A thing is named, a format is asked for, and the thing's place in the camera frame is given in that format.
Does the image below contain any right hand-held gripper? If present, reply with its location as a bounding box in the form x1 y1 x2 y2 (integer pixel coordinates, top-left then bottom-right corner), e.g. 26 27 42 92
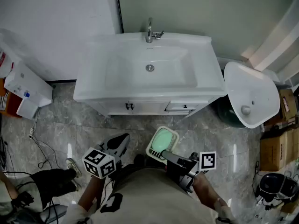
160 149 217 193

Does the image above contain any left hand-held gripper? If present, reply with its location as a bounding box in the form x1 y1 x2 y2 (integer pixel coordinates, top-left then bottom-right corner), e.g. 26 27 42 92
81 133 130 180

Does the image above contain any green soap bar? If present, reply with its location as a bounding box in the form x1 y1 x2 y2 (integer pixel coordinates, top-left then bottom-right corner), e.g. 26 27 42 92
151 128 173 153

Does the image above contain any person's right forearm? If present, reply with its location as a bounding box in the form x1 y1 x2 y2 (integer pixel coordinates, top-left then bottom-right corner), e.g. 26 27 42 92
192 171 231 211

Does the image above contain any person's left forearm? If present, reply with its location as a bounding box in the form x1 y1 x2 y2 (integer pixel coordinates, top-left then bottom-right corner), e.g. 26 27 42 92
77 175 107 212

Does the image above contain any person's black shoe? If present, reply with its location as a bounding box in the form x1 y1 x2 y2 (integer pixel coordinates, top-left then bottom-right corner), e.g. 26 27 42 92
134 154 146 167

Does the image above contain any person's beige shirt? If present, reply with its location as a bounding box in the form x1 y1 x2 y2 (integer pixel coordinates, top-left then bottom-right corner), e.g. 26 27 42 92
59 167 239 224

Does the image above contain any white vanity cabinet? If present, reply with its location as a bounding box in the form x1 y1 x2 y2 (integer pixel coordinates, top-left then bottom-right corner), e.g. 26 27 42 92
87 96 219 119

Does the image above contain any white ceramic vanity sink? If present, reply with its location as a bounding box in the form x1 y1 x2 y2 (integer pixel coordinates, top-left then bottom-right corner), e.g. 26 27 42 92
73 32 227 101

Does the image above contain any dark green bucket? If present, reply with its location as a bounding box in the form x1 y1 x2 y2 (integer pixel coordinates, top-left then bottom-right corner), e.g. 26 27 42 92
216 96 248 128

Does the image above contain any small white box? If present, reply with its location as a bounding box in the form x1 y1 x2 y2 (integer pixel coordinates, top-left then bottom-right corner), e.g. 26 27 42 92
16 98 40 120

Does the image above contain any black headset device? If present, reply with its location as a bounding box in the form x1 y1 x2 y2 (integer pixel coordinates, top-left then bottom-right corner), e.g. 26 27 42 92
256 173 299 205

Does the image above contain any large plain cardboard box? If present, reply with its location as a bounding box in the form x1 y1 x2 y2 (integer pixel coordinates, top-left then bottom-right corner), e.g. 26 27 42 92
259 129 295 172

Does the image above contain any white loose ceramic basin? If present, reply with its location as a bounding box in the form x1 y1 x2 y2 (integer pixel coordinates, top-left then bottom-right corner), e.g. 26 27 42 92
223 61 281 129

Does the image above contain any large white carton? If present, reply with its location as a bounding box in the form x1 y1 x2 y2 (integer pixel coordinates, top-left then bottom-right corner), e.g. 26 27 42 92
3 61 54 107

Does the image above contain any orange red box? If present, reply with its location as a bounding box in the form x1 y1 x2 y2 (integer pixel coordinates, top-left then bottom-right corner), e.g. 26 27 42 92
0 77 23 119

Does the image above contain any chrome sink faucet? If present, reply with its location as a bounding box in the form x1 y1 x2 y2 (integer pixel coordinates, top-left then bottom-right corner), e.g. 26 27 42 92
145 17 165 43

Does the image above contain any striped cloth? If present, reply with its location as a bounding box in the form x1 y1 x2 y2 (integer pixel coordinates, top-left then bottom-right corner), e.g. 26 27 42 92
0 91 10 112

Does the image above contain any labelled cardboard box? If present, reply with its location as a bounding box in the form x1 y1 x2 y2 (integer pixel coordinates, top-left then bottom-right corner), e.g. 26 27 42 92
279 89 298 123

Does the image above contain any white plastic bag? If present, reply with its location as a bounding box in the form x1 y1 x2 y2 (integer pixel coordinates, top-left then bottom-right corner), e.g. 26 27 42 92
0 28 23 79

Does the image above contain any grey partition frame post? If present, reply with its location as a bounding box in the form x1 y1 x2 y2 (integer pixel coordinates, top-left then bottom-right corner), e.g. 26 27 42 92
114 0 125 34

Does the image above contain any white metal beam frame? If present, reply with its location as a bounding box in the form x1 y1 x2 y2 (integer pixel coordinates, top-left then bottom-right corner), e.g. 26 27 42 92
242 0 299 84

